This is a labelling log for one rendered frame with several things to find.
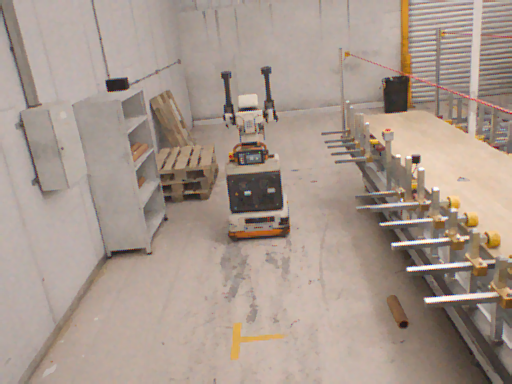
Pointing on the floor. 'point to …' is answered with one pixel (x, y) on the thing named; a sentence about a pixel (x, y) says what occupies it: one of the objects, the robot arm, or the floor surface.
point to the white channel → (475, 66)
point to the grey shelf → (99, 156)
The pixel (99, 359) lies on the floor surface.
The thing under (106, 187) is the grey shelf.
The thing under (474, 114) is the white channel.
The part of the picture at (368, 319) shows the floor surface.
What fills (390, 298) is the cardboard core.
